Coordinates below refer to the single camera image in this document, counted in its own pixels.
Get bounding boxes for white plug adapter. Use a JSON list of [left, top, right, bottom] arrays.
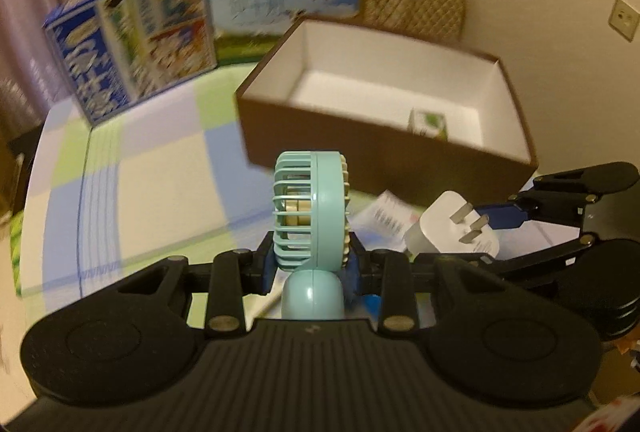
[[403, 190, 501, 263]]

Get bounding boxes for brown cardboard box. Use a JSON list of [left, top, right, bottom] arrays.
[[234, 17, 539, 209]]

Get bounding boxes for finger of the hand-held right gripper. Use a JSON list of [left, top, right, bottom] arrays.
[[481, 161, 640, 233], [479, 236, 597, 283]]

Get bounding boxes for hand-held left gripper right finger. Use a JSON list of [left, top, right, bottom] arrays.
[[349, 231, 507, 339]]

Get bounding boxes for wooden stick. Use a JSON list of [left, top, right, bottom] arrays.
[[245, 293, 285, 321]]

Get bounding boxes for dark blue milk carton box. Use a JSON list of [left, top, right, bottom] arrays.
[[42, 0, 219, 129]]

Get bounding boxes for red white patterned cloth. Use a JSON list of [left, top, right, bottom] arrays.
[[590, 392, 640, 432]]

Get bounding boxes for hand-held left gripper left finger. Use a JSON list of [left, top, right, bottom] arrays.
[[116, 231, 277, 340]]

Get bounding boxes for mint green handheld fan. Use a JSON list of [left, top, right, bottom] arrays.
[[272, 150, 351, 321]]

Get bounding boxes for beige wall socket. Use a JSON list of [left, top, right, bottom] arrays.
[[607, 0, 640, 43]]

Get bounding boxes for checked tablecloth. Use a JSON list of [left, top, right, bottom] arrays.
[[10, 62, 591, 323]]

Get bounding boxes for green medicine box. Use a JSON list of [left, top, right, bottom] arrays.
[[407, 108, 450, 142]]

